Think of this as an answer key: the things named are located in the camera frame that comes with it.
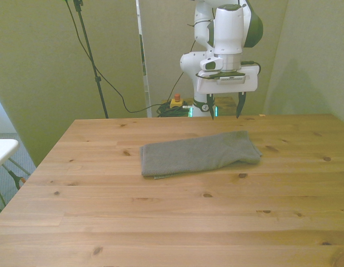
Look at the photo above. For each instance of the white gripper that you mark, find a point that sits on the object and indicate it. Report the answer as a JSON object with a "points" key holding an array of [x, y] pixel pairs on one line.
{"points": [[230, 87]]}

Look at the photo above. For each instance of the grey towel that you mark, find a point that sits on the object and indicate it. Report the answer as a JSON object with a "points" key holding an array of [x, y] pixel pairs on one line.
{"points": [[199, 154]]}

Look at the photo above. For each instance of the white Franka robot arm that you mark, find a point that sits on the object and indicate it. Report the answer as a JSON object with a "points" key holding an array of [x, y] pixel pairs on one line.
{"points": [[227, 27]]}

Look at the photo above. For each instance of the yellow emergency stop button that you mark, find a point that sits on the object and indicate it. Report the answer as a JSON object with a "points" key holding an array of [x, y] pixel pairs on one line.
{"points": [[177, 101]]}

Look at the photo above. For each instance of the white partition edge strip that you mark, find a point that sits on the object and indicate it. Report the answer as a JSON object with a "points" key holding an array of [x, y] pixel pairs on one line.
{"points": [[145, 83]]}

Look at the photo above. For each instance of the white side table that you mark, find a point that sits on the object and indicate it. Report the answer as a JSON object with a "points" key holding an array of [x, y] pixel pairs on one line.
{"points": [[3, 151]]}

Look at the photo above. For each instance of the silver wrist camera black mount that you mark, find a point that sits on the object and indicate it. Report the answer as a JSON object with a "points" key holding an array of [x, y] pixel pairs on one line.
{"points": [[230, 79]]}

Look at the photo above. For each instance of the black camera stand pole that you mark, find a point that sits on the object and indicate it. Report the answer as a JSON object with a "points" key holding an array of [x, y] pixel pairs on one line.
{"points": [[89, 53]]}

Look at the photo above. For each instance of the grey metal table frame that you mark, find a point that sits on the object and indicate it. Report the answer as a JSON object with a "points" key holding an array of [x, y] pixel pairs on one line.
{"points": [[20, 167]]}

